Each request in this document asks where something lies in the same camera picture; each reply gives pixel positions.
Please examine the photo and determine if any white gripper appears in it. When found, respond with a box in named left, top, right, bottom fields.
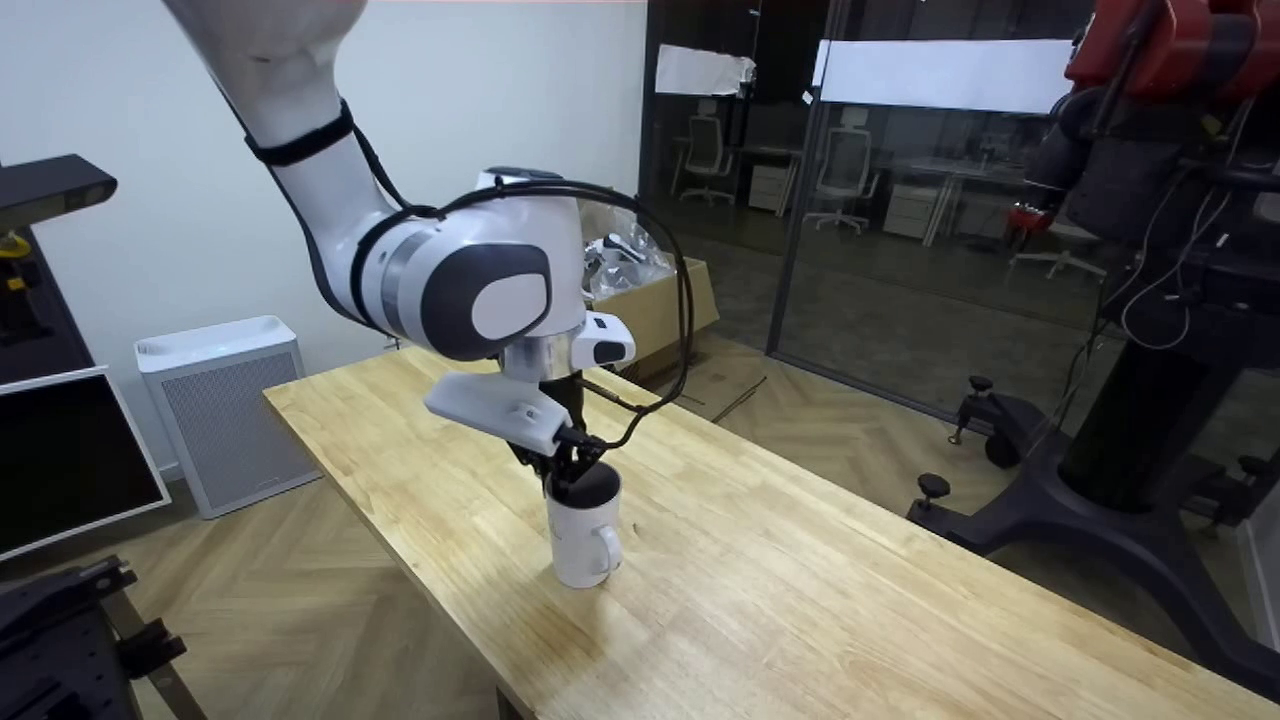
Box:
left=424, top=313, right=635, bottom=499

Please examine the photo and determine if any white air purifier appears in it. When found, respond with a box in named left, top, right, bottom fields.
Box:
left=134, top=317, right=315, bottom=515

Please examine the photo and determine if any open cardboard box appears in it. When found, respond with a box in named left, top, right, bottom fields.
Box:
left=585, top=231, right=720, bottom=376

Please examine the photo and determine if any white office chair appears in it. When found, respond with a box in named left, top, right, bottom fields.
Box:
left=805, top=126, right=872, bottom=231

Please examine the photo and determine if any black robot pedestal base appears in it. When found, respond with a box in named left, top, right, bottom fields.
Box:
left=909, top=303, right=1280, bottom=701

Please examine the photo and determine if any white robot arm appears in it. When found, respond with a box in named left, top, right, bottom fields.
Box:
left=164, top=0, right=635, bottom=506

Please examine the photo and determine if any red and black robot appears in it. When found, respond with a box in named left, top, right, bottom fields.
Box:
left=1009, top=0, right=1280, bottom=350

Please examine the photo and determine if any white ceramic mug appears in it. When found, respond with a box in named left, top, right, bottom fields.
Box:
left=548, top=462, right=624, bottom=586

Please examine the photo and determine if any black perforated cart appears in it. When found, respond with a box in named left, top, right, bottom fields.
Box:
left=0, top=555, right=207, bottom=720

